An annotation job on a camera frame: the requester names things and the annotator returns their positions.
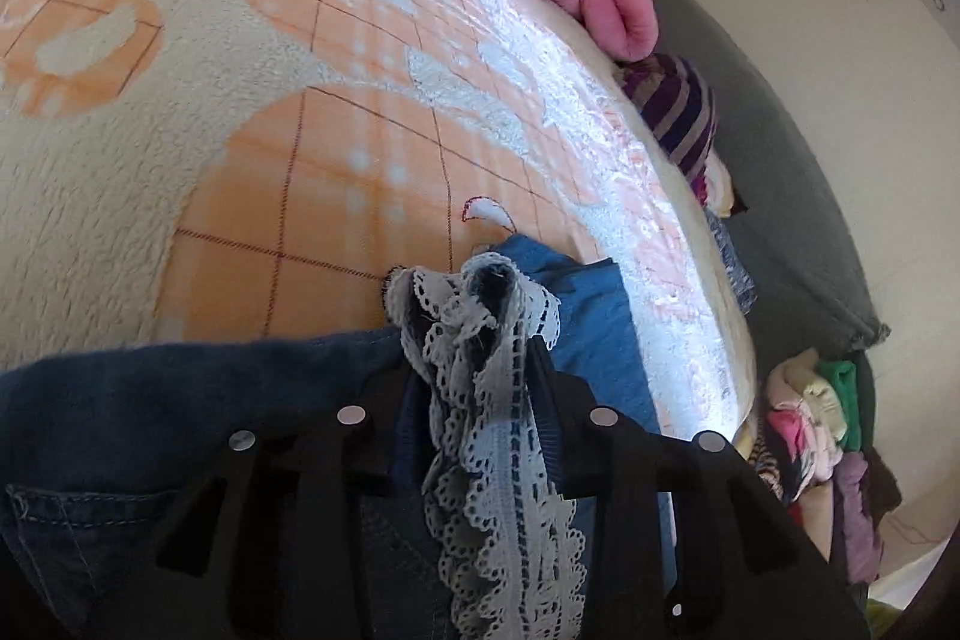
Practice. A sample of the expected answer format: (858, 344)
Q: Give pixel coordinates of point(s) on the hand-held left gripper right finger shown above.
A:
(570, 437)

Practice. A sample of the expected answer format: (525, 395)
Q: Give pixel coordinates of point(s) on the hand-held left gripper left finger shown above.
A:
(375, 430)

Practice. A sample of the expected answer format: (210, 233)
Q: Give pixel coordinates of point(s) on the blue denim lace-trimmed pants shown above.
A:
(112, 415)

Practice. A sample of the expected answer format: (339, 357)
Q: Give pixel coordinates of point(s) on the floral patterned cloth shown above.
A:
(735, 265)

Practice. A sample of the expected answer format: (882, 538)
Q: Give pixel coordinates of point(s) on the pile of colourful clothes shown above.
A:
(817, 460)

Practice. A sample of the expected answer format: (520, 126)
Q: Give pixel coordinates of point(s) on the cream pillow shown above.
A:
(721, 186)

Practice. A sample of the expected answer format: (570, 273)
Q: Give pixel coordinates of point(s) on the cream orange printed blanket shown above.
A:
(150, 197)

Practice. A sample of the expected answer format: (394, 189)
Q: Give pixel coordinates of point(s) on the grey padded headboard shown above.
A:
(787, 197)

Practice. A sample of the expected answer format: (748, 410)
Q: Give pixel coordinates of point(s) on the purple striped cloth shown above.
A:
(675, 108)

